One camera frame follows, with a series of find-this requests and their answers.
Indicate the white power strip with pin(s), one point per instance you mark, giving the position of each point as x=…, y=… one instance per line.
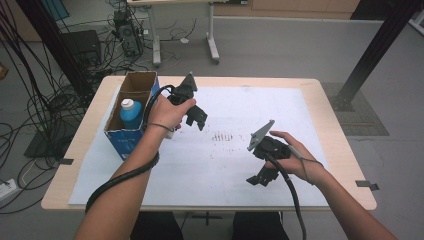
x=7, y=189

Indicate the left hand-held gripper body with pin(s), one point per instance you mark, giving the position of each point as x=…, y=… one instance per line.
x=181, y=95

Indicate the person's leg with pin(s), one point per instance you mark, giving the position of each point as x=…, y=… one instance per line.
x=260, y=226
x=156, y=226

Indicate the black tape piece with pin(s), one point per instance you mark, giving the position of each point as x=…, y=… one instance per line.
x=66, y=161
x=366, y=184

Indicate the person's left hand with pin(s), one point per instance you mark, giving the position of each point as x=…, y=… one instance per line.
x=165, y=115

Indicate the blue cardboard box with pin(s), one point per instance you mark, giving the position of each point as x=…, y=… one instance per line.
x=125, y=143

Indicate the black metal post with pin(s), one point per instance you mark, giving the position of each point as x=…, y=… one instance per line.
x=376, y=50
x=56, y=43

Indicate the black floor base plate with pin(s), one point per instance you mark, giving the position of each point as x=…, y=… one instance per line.
x=43, y=143

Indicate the white desk frame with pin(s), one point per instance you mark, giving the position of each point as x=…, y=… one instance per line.
x=212, y=36

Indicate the blue bottle with white cap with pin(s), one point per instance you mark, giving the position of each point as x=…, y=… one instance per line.
x=131, y=116

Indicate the black box on floor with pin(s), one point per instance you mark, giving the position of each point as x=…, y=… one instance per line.
x=81, y=46

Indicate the person's right leg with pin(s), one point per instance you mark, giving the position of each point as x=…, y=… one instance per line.
x=260, y=226

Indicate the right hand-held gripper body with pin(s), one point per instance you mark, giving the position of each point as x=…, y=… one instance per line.
x=270, y=148

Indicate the white table mat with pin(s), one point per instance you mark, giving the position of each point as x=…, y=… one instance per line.
x=216, y=173

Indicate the person's left leg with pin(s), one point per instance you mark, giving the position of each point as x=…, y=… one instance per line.
x=156, y=226

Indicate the computer tower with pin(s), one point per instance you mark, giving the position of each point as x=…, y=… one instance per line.
x=128, y=33

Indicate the light wooden table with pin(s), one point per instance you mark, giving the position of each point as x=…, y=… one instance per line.
x=336, y=140

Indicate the person's right hand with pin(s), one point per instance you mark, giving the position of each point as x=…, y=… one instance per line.
x=300, y=160

